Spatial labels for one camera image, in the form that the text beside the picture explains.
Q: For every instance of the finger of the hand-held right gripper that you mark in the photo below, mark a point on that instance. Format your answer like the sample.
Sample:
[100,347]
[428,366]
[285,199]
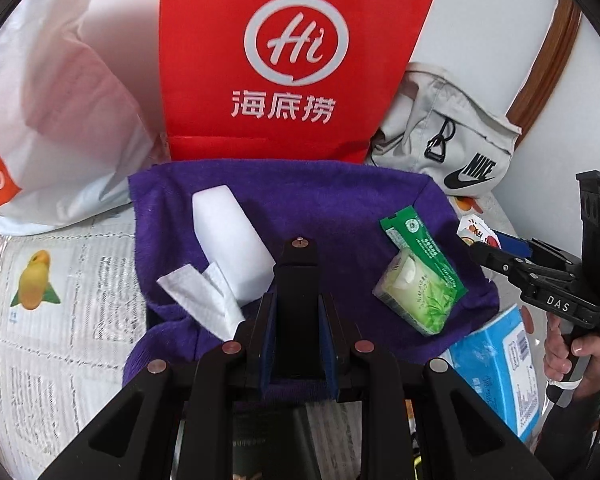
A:
[495,260]
[512,245]

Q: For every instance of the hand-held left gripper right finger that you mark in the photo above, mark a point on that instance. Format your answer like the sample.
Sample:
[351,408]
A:
[330,347]

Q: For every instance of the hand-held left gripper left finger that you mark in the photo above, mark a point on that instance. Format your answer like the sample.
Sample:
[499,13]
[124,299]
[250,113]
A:
[267,345]

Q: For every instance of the red white snack packet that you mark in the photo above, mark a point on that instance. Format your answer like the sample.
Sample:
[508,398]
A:
[472,230]

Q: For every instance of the green sachet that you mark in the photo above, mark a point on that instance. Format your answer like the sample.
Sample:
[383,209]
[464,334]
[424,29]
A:
[415,235]

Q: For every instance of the person's right forearm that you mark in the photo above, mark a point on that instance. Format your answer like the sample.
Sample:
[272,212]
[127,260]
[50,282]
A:
[570,440]

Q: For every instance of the person's right hand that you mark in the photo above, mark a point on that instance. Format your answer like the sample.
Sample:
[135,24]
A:
[592,360]

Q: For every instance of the blue tissue pack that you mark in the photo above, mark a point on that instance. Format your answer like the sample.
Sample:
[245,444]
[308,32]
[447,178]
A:
[495,375]

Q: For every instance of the purple towel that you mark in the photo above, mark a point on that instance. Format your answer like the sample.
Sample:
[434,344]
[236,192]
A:
[330,200]

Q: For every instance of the grey waist bag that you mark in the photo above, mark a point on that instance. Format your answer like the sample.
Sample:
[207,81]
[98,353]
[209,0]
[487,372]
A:
[420,125]

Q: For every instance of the red paper bag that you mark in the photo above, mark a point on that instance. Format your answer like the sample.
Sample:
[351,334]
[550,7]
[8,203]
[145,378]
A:
[205,85]

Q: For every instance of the white plastic shopping bag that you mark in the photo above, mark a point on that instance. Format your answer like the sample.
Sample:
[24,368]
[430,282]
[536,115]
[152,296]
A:
[80,135]

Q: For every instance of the brown wooden door frame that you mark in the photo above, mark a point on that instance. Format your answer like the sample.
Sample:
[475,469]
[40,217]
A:
[550,60]

